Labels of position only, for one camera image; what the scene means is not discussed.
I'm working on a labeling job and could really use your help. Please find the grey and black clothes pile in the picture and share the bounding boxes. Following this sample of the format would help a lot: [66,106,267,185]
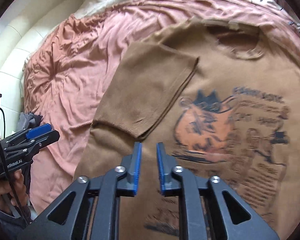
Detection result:
[15,112,43,132]

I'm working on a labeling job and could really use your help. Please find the terracotta bed blanket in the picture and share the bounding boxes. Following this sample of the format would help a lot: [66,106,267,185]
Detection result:
[24,0,300,212]

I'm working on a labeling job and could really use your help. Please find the cream padded headboard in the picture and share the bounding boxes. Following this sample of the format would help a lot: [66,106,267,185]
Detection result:
[0,0,84,137]

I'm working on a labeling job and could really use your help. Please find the brown printed t-shirt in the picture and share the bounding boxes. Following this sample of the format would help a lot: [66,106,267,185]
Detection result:
[75,19,300,239]

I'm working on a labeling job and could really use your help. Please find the striped blue trousers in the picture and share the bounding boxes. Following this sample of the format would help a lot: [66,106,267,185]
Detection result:
[0,197,27,239]

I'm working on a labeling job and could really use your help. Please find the person's left hand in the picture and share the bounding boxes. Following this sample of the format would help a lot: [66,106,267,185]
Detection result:
[0,170,28,215]

